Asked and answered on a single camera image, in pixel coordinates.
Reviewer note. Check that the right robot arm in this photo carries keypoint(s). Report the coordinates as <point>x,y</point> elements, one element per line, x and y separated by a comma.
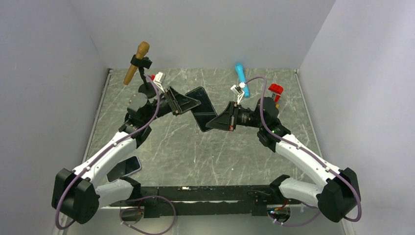
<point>334,191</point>

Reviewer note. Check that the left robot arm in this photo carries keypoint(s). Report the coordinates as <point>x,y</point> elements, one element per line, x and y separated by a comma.
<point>104,178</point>

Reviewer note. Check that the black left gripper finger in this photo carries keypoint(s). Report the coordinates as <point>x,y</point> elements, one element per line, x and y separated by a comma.
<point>186,105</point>
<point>175,96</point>

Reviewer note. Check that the black microphone stand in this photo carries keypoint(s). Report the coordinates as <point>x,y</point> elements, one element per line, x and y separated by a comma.
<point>145,82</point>

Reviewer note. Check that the gold microphone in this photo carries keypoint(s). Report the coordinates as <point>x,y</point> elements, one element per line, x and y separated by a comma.
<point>142,50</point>

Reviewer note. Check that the blue microphone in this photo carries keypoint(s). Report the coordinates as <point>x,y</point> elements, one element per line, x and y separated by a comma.
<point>242,79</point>

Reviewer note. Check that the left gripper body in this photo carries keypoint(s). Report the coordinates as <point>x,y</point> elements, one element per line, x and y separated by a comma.
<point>172,102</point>

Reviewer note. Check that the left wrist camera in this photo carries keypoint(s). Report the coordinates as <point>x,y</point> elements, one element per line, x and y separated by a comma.
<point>158,80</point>

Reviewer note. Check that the black phone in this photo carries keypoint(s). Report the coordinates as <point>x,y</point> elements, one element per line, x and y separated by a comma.
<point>204,112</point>

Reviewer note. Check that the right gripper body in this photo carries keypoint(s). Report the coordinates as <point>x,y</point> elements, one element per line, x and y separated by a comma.
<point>234,119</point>

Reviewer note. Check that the black base frame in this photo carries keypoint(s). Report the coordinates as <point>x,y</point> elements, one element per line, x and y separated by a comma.
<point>255,200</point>

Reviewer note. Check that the red toy object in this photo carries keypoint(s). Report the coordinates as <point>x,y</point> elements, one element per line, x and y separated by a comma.
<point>276,91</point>

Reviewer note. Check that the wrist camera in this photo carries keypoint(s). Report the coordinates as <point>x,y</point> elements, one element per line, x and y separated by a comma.
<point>158,80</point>
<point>238,90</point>

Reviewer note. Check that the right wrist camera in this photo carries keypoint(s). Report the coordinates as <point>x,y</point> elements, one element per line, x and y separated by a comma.
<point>238,90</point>

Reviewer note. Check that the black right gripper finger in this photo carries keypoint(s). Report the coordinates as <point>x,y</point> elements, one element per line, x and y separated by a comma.
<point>229,110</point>
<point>221,122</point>

